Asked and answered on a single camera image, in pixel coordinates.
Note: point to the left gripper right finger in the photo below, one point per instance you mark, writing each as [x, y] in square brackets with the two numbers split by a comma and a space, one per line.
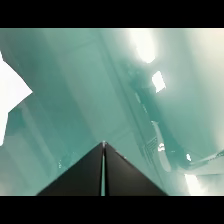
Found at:
[126, 176]

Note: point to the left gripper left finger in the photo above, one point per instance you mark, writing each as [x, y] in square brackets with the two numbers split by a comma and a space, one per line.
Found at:
[83, 176]

